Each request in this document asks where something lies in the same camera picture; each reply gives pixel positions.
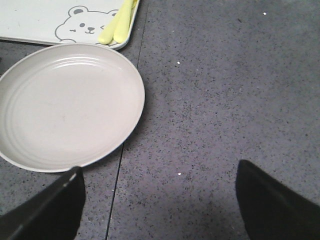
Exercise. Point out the beige round plate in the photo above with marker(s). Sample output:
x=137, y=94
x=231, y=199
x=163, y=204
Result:
x=68, y=105

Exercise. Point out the yellow utensil left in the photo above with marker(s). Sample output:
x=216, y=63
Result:
x=107, y=34

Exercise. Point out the yellow utensil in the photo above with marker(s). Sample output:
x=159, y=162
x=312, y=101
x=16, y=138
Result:
x=107, y=34
x=124, y=20

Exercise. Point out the yellow utensil right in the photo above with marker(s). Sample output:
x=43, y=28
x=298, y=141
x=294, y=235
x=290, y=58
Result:
x=124, y=20

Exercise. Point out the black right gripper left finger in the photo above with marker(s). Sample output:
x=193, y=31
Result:
x=53, y=214

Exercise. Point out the white bear-print tray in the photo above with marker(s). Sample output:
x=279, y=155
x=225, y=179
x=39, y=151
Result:
x=52, y=22

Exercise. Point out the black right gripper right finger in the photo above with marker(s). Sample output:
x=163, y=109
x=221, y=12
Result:
x=272, y=211

